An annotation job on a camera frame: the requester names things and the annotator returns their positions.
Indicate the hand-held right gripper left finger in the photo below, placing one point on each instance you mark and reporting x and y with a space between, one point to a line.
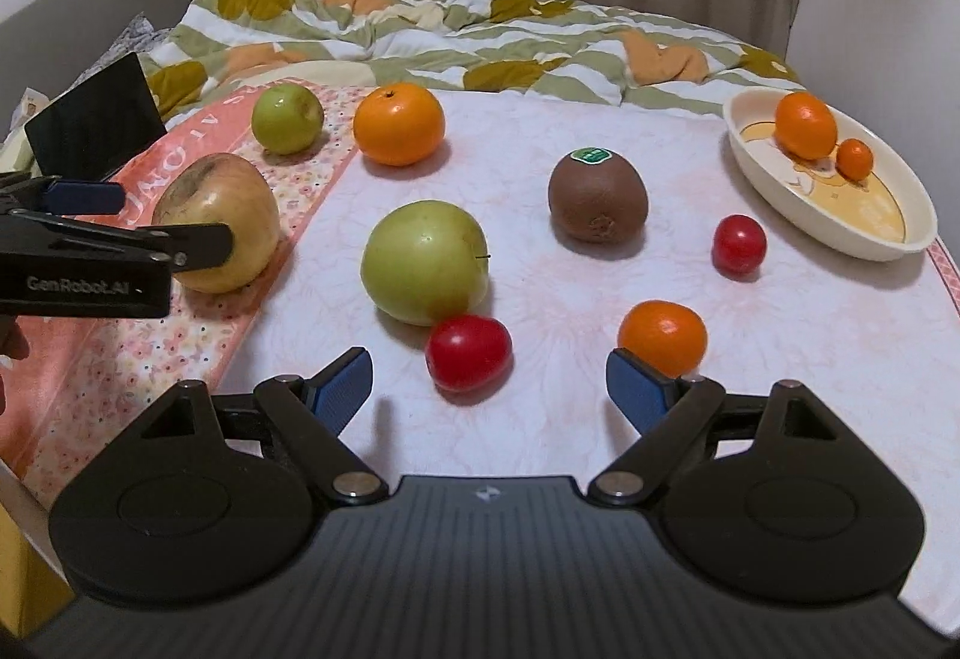
341 393

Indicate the red tomato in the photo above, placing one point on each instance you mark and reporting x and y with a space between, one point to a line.
739 245
469 353

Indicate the person's left hand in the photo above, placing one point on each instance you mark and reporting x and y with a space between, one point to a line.
11 344

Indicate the small mandarin orange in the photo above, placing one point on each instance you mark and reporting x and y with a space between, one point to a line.
664 337

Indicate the pink bordered floral sheet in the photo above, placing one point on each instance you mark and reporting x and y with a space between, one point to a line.
112 359

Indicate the green striped floral blanket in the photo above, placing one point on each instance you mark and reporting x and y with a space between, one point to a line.
525 52

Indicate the medium orange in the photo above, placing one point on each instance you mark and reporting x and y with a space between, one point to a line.
805 125

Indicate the grey patterned cloth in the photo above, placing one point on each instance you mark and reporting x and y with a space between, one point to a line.
135 38

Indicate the black flat panel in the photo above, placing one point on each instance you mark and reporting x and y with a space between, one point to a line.
94 115

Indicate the large orange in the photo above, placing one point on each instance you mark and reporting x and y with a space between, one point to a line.
399 125

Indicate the cream oval bowl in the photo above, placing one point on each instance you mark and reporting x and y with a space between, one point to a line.
847 217

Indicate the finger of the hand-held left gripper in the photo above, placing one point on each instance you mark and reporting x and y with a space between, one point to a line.
202 245
86 197

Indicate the yellow brown apple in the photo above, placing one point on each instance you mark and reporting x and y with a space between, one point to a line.
225 194

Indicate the brown kiwi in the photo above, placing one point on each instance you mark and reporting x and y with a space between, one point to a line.
598 198

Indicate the small green apple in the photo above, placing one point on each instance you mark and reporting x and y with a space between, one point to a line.
287 119

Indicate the large green apple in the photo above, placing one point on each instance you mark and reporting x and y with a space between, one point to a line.
424 263

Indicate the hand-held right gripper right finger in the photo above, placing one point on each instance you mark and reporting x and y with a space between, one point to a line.
637 397

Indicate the tiny orange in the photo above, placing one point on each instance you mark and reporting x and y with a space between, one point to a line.
855 159

